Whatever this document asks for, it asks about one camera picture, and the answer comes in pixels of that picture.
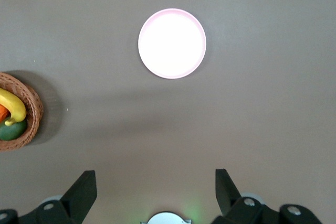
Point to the pink round plate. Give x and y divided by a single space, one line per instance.
172 43

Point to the brown table cloth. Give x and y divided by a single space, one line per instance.
249 108

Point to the orange tangerine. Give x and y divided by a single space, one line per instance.
3 113

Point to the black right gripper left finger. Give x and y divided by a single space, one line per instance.
76 197

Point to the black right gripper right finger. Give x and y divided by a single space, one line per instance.
228 195

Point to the green avocado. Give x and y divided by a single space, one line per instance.
10 130

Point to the brown wicker basket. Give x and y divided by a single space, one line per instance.
34 108

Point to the yellow banana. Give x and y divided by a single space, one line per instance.
13 103

